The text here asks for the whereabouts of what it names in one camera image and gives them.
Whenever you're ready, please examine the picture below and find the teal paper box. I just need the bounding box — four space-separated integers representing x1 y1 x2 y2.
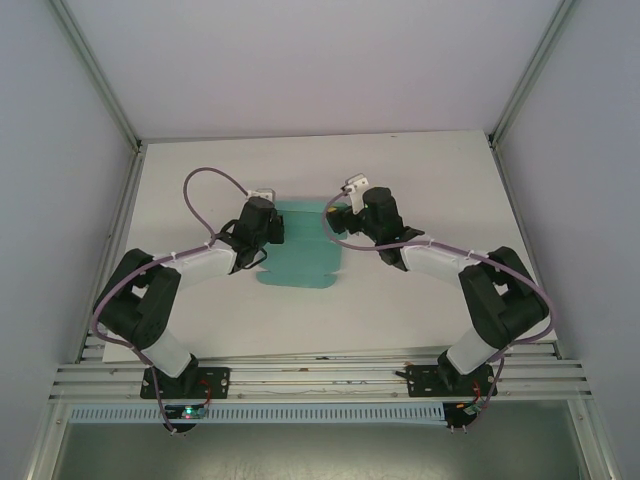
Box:
256 198 344 291

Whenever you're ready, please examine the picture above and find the circuit board with green light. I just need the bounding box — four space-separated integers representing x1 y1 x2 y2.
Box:
166 405 209 421

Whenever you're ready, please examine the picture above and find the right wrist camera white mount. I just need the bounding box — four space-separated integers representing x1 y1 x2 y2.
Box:
340 173 373 216

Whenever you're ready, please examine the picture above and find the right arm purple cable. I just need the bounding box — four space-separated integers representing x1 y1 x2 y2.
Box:
321 191 555 434

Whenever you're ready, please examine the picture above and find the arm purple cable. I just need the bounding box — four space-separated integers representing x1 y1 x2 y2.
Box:
321 191 555 434
92 166 252 436

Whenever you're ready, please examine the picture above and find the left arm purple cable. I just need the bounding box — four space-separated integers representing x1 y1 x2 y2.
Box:
92 166 252 436

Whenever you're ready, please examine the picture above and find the aluminium table side rail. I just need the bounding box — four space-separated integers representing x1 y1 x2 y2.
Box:
491 144 564 359
74 144 147 365

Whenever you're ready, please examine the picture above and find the aluminium rail beam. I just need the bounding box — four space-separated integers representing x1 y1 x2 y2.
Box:
47 353 594 403

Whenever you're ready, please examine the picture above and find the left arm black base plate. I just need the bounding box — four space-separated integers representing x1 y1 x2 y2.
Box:
139 366 232 400

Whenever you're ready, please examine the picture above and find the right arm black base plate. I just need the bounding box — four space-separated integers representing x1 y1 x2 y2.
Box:
405 364 497 399

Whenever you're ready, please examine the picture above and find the white slotted cable duct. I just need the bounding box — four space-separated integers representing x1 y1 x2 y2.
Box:
69 403 447 424

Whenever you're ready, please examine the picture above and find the aluminium corner post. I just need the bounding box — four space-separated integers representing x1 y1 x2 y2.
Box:
486 0 577 151
48 0 147 152

